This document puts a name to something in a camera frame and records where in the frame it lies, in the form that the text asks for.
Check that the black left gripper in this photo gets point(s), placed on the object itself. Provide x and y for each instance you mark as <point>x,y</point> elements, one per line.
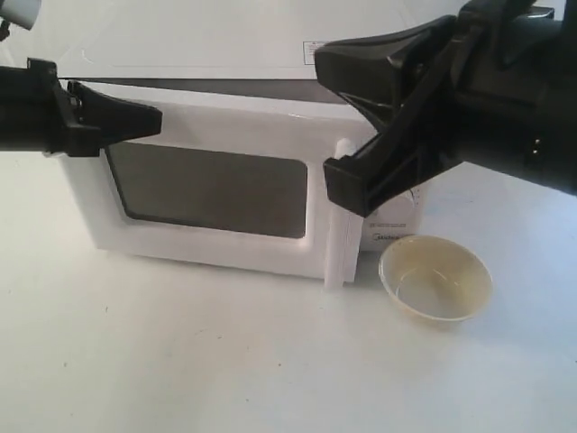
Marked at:
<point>39,115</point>

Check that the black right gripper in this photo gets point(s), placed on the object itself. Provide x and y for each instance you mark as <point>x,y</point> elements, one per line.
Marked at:
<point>510,85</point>

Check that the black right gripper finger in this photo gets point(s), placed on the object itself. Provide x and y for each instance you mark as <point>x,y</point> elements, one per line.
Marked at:
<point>408,150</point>

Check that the cream yellow bowl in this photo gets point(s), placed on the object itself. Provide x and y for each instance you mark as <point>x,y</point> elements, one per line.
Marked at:
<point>434,279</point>

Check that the white microwave door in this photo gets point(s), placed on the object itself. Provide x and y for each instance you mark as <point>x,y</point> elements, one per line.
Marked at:
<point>230,181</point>

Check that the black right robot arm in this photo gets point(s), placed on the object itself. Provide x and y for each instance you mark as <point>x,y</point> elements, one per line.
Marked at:
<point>494,85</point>

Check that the white microwave oven body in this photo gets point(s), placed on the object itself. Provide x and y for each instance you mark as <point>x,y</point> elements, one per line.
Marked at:
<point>235,48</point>

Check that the blue white warning sticker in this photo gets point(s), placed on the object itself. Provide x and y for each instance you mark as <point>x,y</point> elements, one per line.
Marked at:
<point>309,49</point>

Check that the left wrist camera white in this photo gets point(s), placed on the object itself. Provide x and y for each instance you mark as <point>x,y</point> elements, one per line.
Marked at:
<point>22,13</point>

